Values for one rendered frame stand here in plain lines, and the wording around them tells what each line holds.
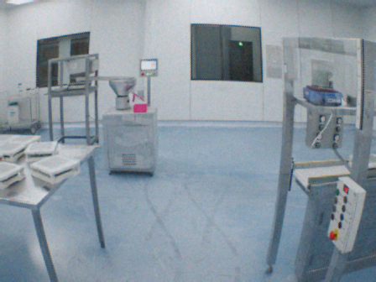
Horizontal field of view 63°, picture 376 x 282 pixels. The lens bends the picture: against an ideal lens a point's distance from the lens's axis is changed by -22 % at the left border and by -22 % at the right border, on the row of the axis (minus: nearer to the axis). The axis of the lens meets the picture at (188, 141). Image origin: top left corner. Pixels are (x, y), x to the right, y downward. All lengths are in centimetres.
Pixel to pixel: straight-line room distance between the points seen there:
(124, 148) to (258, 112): 350
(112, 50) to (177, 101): 165
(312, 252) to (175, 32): 555
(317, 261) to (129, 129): 289
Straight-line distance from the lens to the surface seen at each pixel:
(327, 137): 200
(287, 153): 227
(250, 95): 727
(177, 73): 714
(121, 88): 457
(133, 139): 448
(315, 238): 235
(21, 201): 183
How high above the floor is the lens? 155
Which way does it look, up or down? 15 degrees down
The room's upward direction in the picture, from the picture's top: straight up
